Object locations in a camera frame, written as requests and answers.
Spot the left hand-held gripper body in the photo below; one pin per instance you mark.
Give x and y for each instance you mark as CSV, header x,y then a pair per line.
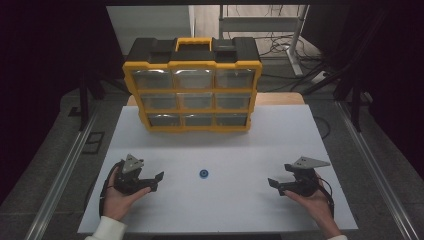
x,y
128,181

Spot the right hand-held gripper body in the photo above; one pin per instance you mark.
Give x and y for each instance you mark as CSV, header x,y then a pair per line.
x,y
305,185

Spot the yellow black organizer cabinet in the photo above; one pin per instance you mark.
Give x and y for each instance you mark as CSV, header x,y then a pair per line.
x,y
143,50

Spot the person's right hand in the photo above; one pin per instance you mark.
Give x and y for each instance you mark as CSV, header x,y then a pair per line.
x,y
318,206

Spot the person's left hand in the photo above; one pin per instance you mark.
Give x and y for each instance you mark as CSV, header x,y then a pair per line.
x,y
116,205

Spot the white table board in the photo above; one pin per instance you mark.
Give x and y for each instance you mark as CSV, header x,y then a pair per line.
x,y
233,150

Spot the wooden table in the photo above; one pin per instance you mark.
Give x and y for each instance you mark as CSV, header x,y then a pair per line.
x,y
280,99

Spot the black metal stand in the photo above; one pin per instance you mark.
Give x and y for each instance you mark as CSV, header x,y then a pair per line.
x,y
356,106
83,103

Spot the grid of clear drawers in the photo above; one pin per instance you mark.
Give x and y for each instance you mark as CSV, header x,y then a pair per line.
x,y
193,79

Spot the white power strip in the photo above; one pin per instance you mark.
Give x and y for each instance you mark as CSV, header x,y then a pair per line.
x,y
319,77

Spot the dark curtain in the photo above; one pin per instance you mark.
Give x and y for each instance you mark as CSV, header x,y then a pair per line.
x,y
40,66
393,66

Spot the white cabinet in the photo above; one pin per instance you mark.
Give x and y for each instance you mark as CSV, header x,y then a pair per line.
x,y
150,23

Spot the black floor frame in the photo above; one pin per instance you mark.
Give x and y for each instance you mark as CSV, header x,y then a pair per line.
x,y
94,142

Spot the aluminium floor rail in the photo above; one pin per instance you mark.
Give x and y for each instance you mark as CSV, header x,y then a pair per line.
x,y
370,160
63,180

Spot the white metal desk frame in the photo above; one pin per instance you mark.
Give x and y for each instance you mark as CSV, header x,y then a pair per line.
x,y
260,24

